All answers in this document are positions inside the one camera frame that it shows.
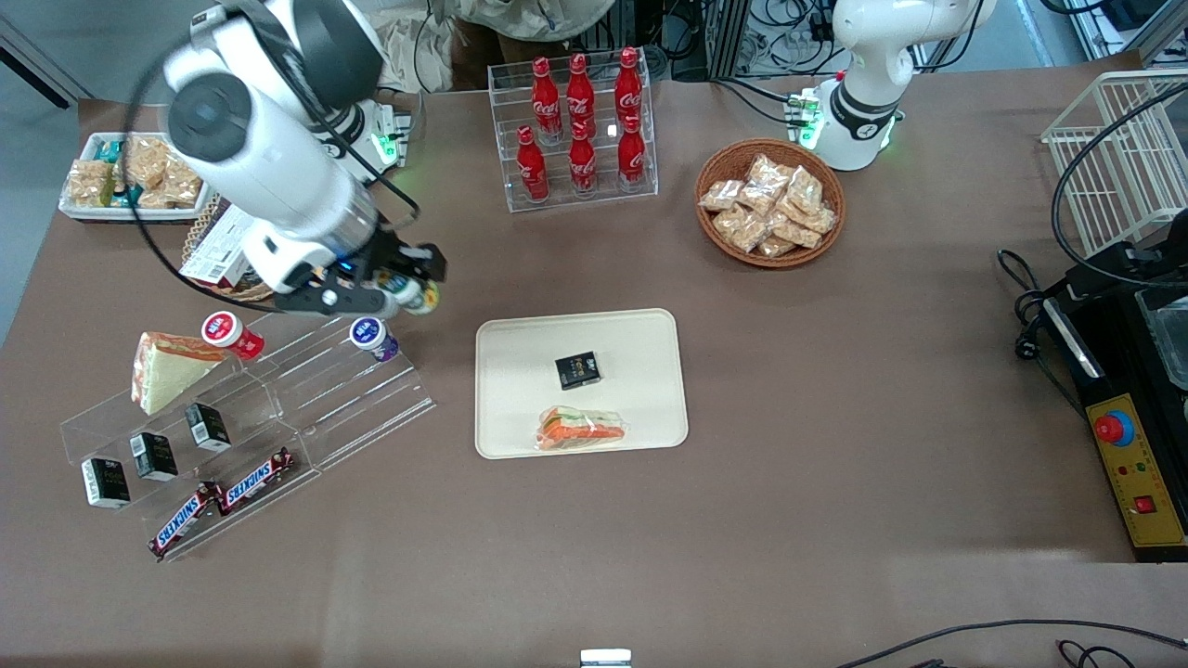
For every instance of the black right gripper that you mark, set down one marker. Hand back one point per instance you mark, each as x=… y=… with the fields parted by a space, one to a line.
x=397 y=259

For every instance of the green gum canister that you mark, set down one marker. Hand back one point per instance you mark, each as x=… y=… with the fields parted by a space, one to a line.
x=423 y=298

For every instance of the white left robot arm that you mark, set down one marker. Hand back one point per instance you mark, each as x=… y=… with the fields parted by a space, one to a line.
x=872 y=37

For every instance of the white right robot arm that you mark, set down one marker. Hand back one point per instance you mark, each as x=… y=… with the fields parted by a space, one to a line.
x=269 y=158

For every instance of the purple gum canister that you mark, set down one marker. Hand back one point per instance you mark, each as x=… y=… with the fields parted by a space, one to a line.
x=373 y=338

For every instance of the red gum canister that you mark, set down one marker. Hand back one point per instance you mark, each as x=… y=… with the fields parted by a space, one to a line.
x=232 y=334

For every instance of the cream plastic tray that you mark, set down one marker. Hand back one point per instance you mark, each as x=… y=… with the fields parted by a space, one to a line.
x=631 y=371

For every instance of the clear acrylic stepped shelf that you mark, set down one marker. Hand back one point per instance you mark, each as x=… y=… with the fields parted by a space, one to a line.
x=353 y=408

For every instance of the red Coca-Cola bottle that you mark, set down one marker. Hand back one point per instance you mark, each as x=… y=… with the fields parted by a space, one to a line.
x=583 y=165
x=532 y=172
x=628 y=88
x=546 y=97
x=632 y=160
x=580 y=93

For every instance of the black gold-print small box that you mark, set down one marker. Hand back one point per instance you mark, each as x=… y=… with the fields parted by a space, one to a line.
x=577 y=371

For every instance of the white and maroon carton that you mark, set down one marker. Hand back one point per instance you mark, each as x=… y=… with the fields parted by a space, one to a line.
x=218 y=250

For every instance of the clear acrylic bottle rack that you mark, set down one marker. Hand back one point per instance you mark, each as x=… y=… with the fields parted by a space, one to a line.
x=603 y=199

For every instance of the oval light wicker basket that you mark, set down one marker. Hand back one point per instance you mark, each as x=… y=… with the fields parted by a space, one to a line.
x=193 y=237

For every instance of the wrapped orange-filling sandwich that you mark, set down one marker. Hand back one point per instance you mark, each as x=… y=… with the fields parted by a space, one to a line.
x=580 y=430

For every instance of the clear bag of rice snacks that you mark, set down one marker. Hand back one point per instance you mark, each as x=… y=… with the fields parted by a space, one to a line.
x=88 y=181
x=181 y=188
x=144 y=160

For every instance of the black white-label small box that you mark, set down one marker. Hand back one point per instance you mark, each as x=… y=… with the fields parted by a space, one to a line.
x=154 y=456
x=106 y=482
x=208 y=427

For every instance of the Snickers chocolate bar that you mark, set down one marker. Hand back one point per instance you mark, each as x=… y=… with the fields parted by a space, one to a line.
x=255 y=481
x=184 y=521

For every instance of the wrapped triangular white sandwich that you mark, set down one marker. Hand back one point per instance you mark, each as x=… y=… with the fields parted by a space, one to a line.
x=167 y=371

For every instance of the person in white clothing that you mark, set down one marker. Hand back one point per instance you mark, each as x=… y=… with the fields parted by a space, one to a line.
x=534 y=17

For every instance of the round brown wicker basket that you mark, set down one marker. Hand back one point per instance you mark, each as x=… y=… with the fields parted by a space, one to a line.
x=719 y=250

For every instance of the clear bag of crackers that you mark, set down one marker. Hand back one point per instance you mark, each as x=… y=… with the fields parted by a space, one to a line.
x=796 y=232
x=750 y=234
x=806 y=187
x=759 y=199
x=731 y=221
x=770 y=172
x=721 y=195
x=776 y=247

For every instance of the white rectangular serving dish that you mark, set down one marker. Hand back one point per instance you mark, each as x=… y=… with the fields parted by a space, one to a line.
x=93 y=211

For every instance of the teal snack packet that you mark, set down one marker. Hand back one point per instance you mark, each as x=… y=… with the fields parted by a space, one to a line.
x=109 y=150

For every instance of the small silver white object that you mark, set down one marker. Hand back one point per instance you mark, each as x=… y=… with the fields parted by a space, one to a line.
x=605 y=659

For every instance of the black control box yellow panel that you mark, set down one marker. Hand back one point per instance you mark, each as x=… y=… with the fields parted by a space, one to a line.
x=1109 y=371

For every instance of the black device with clamp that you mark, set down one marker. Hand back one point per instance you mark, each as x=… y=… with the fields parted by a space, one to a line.
x=1128 y=264

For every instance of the red emergency stop button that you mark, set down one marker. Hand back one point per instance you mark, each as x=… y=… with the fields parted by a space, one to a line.
x=1112 y=429

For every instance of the clear plastic container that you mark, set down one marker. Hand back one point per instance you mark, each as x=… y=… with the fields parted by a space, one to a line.
x=1168 y=334

